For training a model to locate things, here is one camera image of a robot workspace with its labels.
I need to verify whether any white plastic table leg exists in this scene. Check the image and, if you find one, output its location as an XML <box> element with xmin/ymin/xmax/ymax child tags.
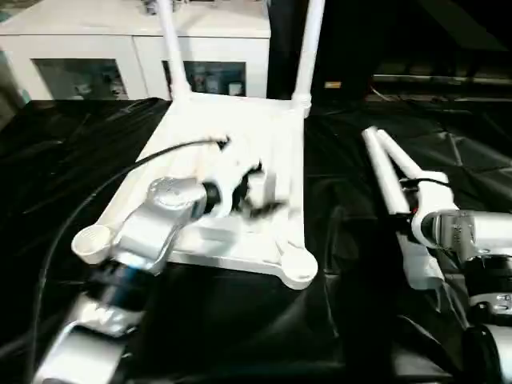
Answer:
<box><xmin>375</xmin><ymin>129</ymin><xmax>422</xmax><ymax>182</ymax></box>
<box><xmin>291</xmin><ymin>0</ymin><xmax>326</xmax><ymax>110</ymax></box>
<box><xmin>157</xmin><ymin>0</ymin><xmax>192</xmax><ymax>102</ymax></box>
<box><xmin>361</xmin><ymin>127</ymin><xmax>446</xmax><ymax>290</ymax></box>

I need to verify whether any white plastic table top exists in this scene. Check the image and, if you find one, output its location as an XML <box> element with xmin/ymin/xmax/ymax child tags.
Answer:
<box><xmin>70</xmin><ymin>90</ymin><xmax>320</xmax><ymax>292</ymax></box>

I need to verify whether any black plastic mat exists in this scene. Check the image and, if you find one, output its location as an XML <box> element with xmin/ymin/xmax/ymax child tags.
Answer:
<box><xmin>0</xmin><ymin>95</ymin><xmax>512</xmax><ymax>384</ymax></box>

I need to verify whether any white cabinet with glass doors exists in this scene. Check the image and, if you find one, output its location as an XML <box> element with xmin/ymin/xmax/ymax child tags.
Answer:
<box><xmin>0</xmin><ymin>6</ymin><xmax>272</xmax><ymax>102</ymax></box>

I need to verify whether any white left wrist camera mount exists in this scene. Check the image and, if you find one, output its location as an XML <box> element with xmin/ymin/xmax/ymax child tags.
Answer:
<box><xmin>194</xmin><ymin>135</ymin><xmax>266</xmax><ymax>220</ymax></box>

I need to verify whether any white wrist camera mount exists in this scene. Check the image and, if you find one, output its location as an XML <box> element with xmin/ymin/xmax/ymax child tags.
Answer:
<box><xmin>194</xmin><ymin>135</ymin><xmax>266</xmax><ymax>220</ymax></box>
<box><xmin>398</xmin><ymin>171</ymin><xmax>460</xmax><ymax>250</ymax></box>

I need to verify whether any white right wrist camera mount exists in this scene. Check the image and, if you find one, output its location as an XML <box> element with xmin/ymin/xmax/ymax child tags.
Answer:
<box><xmin>398</xmin><ymin>171</ymin><xmax>460</xmax><ymax>250</ymax></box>

